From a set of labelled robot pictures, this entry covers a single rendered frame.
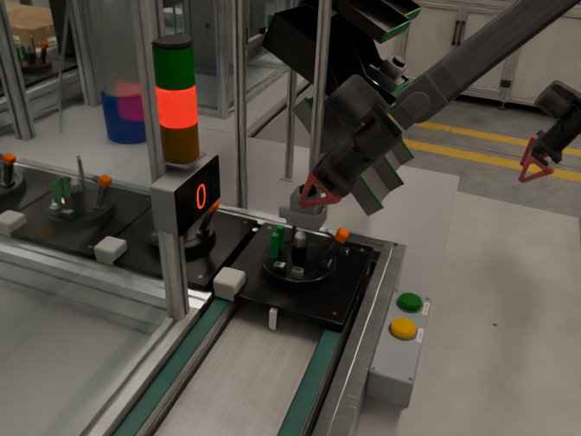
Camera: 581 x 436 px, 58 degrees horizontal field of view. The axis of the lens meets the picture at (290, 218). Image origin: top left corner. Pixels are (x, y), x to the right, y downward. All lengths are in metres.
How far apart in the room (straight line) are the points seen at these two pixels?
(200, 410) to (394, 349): 0.32
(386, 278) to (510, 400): 0.29
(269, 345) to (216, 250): 0.23
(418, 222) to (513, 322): 0.38
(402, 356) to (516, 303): 0.41
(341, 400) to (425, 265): 0.52
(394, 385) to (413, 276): 0.40
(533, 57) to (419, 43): 0.94
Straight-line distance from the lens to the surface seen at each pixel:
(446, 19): 4.93
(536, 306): 1.22
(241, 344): 0.92
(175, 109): 0.69
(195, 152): 0.72
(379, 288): 1.00
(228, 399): 0.85
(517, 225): 1.48
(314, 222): 0.91
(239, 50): 1.08
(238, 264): 1.00
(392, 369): 0.85
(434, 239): 1.34
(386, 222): 1.37
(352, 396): 0.80
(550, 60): 4.95
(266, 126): 2.05
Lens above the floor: 1.58
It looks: 32 degrees down
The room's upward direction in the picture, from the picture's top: 2 degrees clockwise
